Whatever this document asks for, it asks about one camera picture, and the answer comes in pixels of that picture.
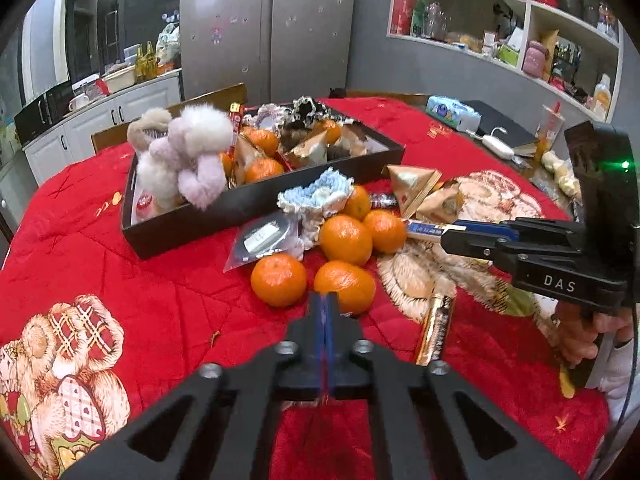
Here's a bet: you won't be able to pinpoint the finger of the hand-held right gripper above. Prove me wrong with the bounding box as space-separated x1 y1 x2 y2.
454 216 584 248
440 226 584 274

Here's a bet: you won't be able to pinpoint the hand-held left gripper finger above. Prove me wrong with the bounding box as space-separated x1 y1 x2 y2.
60 290 329 480
325 292 578 480

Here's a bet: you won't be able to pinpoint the blue white bar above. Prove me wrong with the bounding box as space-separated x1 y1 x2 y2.
407 221 453 241

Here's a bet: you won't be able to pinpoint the black cardboard tray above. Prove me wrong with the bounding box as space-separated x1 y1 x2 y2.
121 102 406 261

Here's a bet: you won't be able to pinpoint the person's right forearm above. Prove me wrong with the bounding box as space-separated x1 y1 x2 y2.
597 332 640 411

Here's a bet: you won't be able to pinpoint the person's right hand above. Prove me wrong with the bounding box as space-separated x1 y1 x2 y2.
552 300 634 367

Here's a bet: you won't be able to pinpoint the brown triangular snack packet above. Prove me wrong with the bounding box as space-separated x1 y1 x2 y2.
415 180 463 223

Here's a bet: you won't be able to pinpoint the bag of pale buns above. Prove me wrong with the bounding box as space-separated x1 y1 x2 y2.
540 150 583 196

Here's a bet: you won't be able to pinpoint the gold triangular snack packet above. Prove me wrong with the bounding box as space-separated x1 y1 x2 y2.
234 134 266 183
282 127 331 168
335 122 371 158
387 164 443 218

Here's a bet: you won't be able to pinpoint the white power adapter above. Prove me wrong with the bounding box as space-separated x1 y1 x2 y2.
475 127 516 158

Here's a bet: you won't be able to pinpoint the gold wrapped bar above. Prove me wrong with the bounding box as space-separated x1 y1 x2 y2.
414 294 455 366

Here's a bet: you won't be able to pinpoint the black laptop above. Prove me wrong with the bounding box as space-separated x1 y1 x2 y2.
460 100 538 148

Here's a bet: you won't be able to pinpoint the drink cup with straw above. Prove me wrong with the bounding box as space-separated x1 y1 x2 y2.
535 102 566 153

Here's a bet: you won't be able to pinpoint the blue printed tissue pack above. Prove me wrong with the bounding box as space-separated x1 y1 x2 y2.
426 95 482 131

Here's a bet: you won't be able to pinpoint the small tangerine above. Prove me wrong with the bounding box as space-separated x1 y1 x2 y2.
342 185 372 221

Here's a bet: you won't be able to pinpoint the white plastic bottle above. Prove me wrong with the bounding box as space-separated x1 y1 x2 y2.
592 74 613 111

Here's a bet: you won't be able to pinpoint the blue white crochet scrunchie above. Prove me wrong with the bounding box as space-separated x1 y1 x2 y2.
277 167 351 251

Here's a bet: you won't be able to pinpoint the wooden chair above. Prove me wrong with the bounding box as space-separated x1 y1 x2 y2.
345 91 431 106
91 82 248 156

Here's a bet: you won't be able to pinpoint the pink bag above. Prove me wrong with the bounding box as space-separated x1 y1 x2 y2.
521 40 548 78

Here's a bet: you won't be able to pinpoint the red printed blanket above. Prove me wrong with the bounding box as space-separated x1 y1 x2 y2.
0 95 613 480

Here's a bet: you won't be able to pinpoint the lilac fluffy scrunchie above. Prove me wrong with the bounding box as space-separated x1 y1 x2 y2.
150 137 228 211

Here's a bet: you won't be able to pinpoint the glass jars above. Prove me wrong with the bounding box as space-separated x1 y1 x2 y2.
424 2 451 38

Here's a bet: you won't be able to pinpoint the red gift box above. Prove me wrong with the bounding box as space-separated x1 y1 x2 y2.
391 0 418 36

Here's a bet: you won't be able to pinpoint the pink crochet scrunchie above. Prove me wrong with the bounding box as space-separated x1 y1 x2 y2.
244 102 291 133

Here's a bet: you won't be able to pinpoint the white fluffy scrunchie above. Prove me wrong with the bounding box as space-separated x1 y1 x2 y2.
170 104 235 161
137 152 181 211

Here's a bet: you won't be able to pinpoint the beige fluffy scrunchie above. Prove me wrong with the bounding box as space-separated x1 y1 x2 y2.
127 109 173 153

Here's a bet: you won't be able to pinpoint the silver refrigerator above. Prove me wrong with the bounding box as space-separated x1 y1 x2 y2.
180 0 358 106

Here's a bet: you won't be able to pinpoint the white kitchen cabinet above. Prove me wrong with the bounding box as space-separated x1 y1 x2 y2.
22 70 183 186

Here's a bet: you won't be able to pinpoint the yellow glass bottles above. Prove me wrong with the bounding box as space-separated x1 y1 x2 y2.
135 42 158 81

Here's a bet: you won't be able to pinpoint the cream plastic basin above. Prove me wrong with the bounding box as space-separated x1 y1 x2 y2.
102 67 136 93

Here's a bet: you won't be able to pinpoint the plastic shopping bag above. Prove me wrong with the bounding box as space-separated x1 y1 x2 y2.
155 22 181 66

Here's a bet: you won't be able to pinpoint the black microwave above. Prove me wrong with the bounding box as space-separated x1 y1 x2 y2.
14 80 76 146

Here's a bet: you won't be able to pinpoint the plastic bag with black cable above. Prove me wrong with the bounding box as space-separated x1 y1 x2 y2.
223 211 301 273

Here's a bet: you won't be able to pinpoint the black cable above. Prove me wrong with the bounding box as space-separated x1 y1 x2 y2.
585 300 640 480

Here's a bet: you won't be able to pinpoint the white wall shelf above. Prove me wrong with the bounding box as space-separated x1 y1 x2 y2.
387 0 626 126

